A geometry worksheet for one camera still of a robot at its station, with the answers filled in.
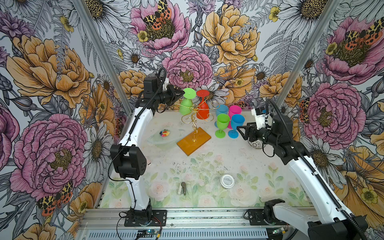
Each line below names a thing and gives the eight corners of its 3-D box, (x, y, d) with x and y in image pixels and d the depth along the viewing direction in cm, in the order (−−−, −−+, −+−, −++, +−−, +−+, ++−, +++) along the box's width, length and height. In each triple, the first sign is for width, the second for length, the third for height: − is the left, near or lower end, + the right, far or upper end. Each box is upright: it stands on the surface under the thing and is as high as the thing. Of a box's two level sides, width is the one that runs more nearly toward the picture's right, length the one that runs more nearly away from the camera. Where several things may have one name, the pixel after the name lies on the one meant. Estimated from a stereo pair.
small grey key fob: (178, 195, 83) (177, 193, 81) (179, 183, 87) (178, 181, 85) (186, 195, 83) (185, 193, 81) (186, 183, 87) (186, 181, 85)
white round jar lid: (220, 191, 85) (221, 186, 79) (218, 179, 89) (220, 174, 83) (232, 191, 85) (235, 186, 79) (231, 179, 89) (233, 174, 83)
